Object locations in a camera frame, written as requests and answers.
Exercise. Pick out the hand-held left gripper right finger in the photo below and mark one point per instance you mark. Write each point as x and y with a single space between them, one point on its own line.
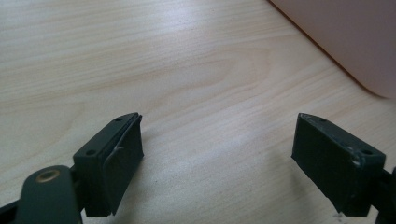
336 161

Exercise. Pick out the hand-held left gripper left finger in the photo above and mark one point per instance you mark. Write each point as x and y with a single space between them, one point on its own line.
102 161

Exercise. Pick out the pink plastic storage box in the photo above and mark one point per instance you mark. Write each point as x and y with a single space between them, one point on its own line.
351 34

